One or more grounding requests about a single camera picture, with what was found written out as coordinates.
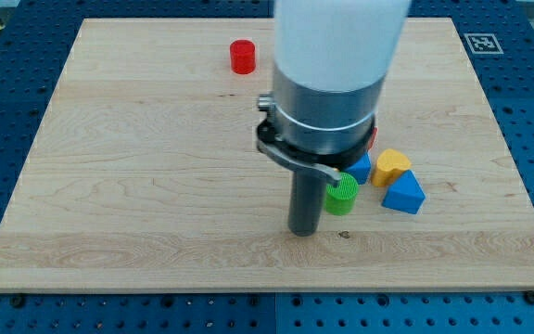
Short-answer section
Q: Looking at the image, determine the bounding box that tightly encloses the wooden board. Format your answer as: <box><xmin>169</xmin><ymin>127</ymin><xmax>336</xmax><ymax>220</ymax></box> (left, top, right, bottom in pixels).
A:
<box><xmin>0</xmin><ymin>19</ymin><xmax>534</xmax><ymax>293</ymax></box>

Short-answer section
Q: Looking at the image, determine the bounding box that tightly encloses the blue triangle block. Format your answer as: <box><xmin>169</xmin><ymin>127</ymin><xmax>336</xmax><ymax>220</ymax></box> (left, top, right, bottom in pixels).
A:
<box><xmin>382</xmin><ymin>170</ymin><xmax>426</xmax><ymax>214</ymax></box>

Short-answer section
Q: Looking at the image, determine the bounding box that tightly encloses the blue cube block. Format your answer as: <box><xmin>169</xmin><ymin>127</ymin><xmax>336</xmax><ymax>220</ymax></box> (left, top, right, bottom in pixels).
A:
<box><xmin>344</xmin><ymin>152</ymin><xmax>372</xmax><ymax>185</ymax></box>

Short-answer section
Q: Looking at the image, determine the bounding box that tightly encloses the green cylinder block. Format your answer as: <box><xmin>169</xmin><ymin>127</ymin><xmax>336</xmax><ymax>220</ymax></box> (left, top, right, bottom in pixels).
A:
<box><xmin>324</xmin><ymin>173</ymin><xmax>360</xmax><ymax>215</ymax></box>

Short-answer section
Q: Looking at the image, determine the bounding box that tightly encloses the black clamp with silver lever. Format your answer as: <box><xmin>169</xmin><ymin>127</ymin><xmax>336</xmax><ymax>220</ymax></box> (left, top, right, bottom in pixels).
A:
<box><xmin>256</xmin><ymin>94</ymin><xmax>375</xmax><ymax>185</ymax></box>

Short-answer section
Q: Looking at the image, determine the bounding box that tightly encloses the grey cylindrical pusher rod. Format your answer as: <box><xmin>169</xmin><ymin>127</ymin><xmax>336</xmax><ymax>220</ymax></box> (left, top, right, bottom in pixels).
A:
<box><xmin>287</xmin><ymin>172</ymin><xmax>326</xmax><ymax>237</ymax></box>

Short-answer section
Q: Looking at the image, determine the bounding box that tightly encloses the yellow heart block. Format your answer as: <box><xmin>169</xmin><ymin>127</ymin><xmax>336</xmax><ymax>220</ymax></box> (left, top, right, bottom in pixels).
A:
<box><xmin>371</xmin><ymin>148</ymin><xmax>412</xmax><ymax>187</ymax></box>

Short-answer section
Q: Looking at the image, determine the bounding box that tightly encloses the red block behind arm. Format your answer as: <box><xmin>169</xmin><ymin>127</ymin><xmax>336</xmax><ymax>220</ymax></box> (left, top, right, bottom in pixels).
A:
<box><xmin>367</xmin><ymin>126</ymin><xmax>378</xmax><ymax>151</ymax></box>

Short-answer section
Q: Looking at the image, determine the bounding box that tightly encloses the red cylinder block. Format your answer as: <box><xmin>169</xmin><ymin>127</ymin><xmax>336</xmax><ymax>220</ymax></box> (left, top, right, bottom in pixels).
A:
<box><xmin>229</xmin><ymin>39</ymin><xmax>256</xmax><ymax>74</ymax></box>

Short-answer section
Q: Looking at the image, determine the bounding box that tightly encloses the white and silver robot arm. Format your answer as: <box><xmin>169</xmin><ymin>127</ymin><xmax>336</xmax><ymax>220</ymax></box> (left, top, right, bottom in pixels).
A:
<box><xmin>256</xmin><ymin>0</ymin><xmax>412</xmax><ymax>237</ymax></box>

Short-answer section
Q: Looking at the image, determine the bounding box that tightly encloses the white fiducial marker tag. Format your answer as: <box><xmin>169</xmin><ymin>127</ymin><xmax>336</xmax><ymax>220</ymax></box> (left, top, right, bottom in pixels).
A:
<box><xmin>464</xmin><ymin>32</ymin><xmax>503</xmax><ymax>55</ymax></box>

